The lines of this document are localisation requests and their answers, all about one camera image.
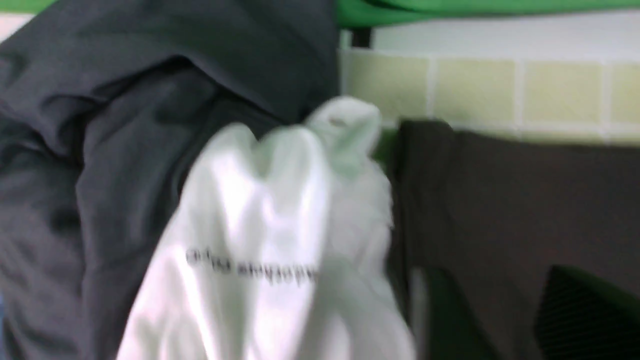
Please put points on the green backdrop cloth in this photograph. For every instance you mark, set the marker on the green backdrop cloth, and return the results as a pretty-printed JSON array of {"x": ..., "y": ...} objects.
[{"x": 351, "y": 14}]

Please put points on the white crumpled shirt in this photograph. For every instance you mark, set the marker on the white crumpled shirt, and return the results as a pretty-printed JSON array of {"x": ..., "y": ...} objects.
[{"x": 277, "y": 250}]

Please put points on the dark gray long-sleeve shirt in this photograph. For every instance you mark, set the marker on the dark gray long-sleeve shirt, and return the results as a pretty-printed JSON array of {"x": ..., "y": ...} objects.
[{"x": 484, "y": 219}]

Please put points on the dark gray crumpled garment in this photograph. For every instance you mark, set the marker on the dark gray crumpled garment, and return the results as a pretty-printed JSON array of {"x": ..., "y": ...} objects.
[{"x": 105, "y": 104}]

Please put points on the light green checkered tablecloth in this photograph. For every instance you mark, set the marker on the light green checkered tablecloth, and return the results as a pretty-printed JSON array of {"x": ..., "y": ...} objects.
[{"x": 533, "y": 100}]

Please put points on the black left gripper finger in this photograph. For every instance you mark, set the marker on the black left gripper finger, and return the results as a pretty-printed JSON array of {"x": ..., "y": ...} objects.
[{"x": 584, "y": 317}]

